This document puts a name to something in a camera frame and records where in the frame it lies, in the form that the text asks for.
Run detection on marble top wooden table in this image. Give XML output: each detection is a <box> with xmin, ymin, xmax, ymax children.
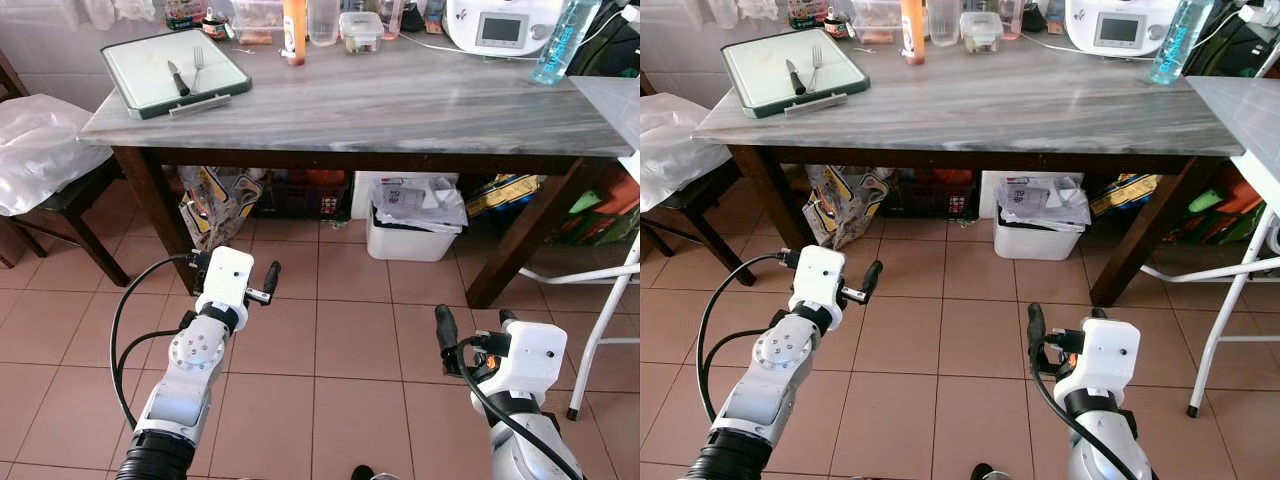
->
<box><xmin>78</xmin><ymin>25</ymin><xmax>641</xmax><ymax>309</ymax></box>
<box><xmin>692</xmin><ymin>30</ymin><xmax>1251</xmax><ymax>309</ymax></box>

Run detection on yellow printed plastic bag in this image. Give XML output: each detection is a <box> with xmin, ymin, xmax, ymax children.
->
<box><xmin>805</xmin><ymin>165</ymin><xmax>891</xmax><ymax>249</ymax></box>
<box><xmin>178</xmin><ymin>165</ymin><xmax>266</xmax><ymax>251</ymax></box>

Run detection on white plastic bin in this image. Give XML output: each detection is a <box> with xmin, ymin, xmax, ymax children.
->
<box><xmin>993</xmin><ymin>180</ymin><xmax>1091</xmax><ymax>261</ymax></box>
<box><xmin>365</xmin><ymin>178</ymin><xmax>468</xmax><ymax>263</ymax></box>

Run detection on yellow blue snack bag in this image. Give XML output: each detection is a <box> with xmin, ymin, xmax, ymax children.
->
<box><xmin>462</xmin><ymin>173</ymin><xmax>546</xmax><ymax>221</ymax></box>
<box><xmin>1090</xmin><ymin>173</ymin><xmax>1161</xmax><ymax>216</ymax></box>

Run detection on printed waste papers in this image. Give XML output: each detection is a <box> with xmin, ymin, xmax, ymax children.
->
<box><xmin>372</xmin><ymin>178</ymin><xmax>468</xmax><ymax>233</ymax></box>
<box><xmin>1000</xmin><ymin>178</ymin><xmax>1091</xmax><ymax>231</ymax></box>

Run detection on red and green bag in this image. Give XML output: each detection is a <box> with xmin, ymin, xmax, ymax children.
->
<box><xmin>545</xmin><ymin>165</ymin><xmax>641</xmax><ymax>246</ymax></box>
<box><xmin>1175</xmin><ymin>160</ymin><xmax>1266</xmax><ymax>246</ymax></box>

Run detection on dark wooden chair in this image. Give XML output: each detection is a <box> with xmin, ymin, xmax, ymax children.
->
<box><xmin>0</xmin><ymin>50</ymin><xmax>131</xmax><ymax>289</ymax></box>
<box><xmin>640</xmin><ymin>70</ymin><xmax>746</xmax><ymax>286</ymax></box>

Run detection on white plastic bag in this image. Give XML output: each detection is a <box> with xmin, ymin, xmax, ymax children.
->
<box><xmin>0</xmin><ymin>95</ymin><xmax>113</xmax><ymax>216</ymax></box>
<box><xmin>640</xmin><ymin>92</ymin><xmax>736</xmax><ymax>213</ymax></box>

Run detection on white folding table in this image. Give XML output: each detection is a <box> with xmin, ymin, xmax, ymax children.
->
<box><xmin>1140</xmin><ymin>75</ymin><xmax>1280</xmax><ymax>419</ymax></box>
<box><xmin>518</xmin><ymin>75</ymin><xmax>641</xmax><ymax>421</ymax></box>

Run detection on green rimmed white cutting board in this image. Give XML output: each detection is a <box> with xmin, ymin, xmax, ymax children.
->
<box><xmin>100</xmin><ymin>27</ymin><xmax>253</xmax><ymax>121</ymax></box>
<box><xmin>720</xmin><ymin>27</ymin><xmax>869</xmax><ymax>119</ymax></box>

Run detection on orange sauce bottle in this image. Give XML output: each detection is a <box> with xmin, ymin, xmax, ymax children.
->
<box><xmin>282</xmin><ymin>0</ymin><xmax>308</xmax><ymax>67</ymax></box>
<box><xmin>900</xmin><ymin>0</ymin><xmax>927</xmax><ymax>67</ymax></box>

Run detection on clear plastic cup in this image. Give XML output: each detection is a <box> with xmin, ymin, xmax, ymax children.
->
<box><xmin>307</xmin><ymin>0</ymin><xmax>341</xmax><ymax>48</ymax></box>
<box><xmin>927</xmin><ymin>0</ymin><xmax>963</xmax><ymax>48</ymax></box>

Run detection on clear plastic storage box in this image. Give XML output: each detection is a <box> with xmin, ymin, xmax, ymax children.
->
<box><xmin>850</xmin><ymin>0</ymin><xmax>904</xmax><ymax>44</ymax></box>
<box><xmin>230</xmin><ymin>0</ymin><xmax>286</xmax><ymax>46</ymax></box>

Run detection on small lidded food container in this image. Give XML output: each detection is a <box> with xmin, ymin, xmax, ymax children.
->
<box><xmin>960</xmin><ymin>11</ymin><xmax>1005</xmax><ymax>54</ymax></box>
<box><xmin>338</xmin><ymin>11</ymin><xmax>385</xmax><ymax>55</ymax></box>

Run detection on blue plastic water bottle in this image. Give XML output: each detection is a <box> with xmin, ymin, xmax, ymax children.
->
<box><xmin>531</xmin><ymin>0</ymin><xmax>601</xmax><ymax>86</ymax></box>
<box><xmin>1148</xmin><ymin>0</ymin><xmax>1216</xmax><ymax>86</ymax></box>

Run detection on colourful food packet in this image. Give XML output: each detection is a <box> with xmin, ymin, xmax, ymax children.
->
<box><xmin>163</xmin><ymin>0</ymin><xmax>208</xmax><ymax>31</ymax></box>
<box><xmin>787</xmin><ymin>0</ymin><xmax>831</xmax><ymax>29</ymax></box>

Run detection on black bag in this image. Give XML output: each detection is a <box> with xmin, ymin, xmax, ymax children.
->
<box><xmin>575</xmin><ymin>0</ymin><xmax>641</xmax><ymax>79</ymax></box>
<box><xmin>1195</xmin><ymin>0</ymin><xmax>1280</xmax><ymax>79</ymax></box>

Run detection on white kitchen cooking machine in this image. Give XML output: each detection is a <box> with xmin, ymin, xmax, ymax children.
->
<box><xmin>443</xmin><ymin>0</ymin><xmax>581</xmax><ymax>59</ymax></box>
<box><xmin>1063</xmin><ymin>0</ymin><xmax>1181</xmax><ymax>59</ymax></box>

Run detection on white hanging cloth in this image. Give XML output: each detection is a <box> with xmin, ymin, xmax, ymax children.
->
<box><xmin>680</xmin><ymin>0</ymin><xmax>781</xmax><ymax>29</ymax></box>
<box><xmin>55</xmin><ymin>0</ymin><xmax>161</xmax><ymax>31</ymax></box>

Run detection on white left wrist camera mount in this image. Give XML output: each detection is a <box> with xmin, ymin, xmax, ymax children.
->
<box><xmin>790</xmin><ymin>245</ymin><xmax>847</xmax><ymax>323</ymax></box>
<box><xmin>195</xmin><ymin>246</ymin><xmax>256</xmax><ymax>323</ymax></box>

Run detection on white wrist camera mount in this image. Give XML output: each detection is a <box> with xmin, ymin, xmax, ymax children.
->
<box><xmin>195</xmin><ymin>246</ymin><xmax>256</xmax><ymax>323</ymax></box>
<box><xmin>478</xmin><ymin>321</ymin><xmax>568</xmax><ymax>406</ymax></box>
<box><xmin>790</xmin><ymin>245</ymin><xmax>847</xmax><ymax>323</ymax></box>
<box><xmin>1055</xmin><ymin>320</ymin><xmax>1141</xmax><ymax>401</ymax></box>

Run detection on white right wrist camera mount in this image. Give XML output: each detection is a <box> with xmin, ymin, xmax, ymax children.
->
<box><xmin>478</xmin><ymin>321</ymin><xmax>568</xmax><ymax>406</ymax></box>
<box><xmin>1055</xmin><ymin>320</ymin><xmax>1141</xmax><ymax>401</ymax></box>

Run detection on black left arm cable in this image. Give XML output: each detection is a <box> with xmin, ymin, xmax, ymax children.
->
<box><xmin>108</xmin><ymin>250</ymin><xmax>208</xmax><ymax>433</ymax></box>
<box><xmin>696</xmin><ymin>250</ymin><xmax>801</xmax><ymax>426</ymax></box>

